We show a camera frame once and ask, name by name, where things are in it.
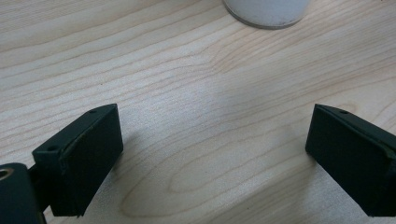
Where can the glass jar with white powder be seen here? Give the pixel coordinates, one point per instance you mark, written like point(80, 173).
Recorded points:
point(267, 12)

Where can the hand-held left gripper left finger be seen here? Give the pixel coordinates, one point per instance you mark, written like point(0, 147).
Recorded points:
point(81, 161)

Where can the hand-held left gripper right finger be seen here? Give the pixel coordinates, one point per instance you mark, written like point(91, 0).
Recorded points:
point(351, 158)

